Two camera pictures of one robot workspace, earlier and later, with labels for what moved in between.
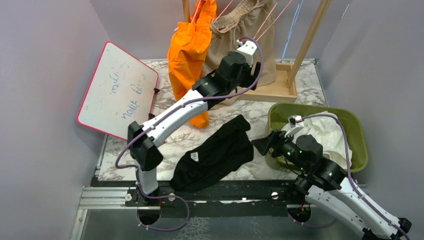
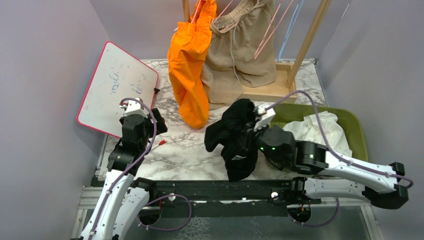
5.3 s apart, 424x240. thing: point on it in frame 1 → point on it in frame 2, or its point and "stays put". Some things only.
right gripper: x=275 y=141 → x=248 y=135
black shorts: x=228 y=149 → x=239 y=150
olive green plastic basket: x=278 y=116 stays put
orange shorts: x=187 y=43 stays put
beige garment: x=244 y=18 stays put
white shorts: x=325 y=127 stays put
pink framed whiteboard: x=122 y=90 stays put
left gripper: x=250 y=79 → x=161 y=127
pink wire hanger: x=274 y=22 → x=255 y=56
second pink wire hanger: x=198 y=7 stays put
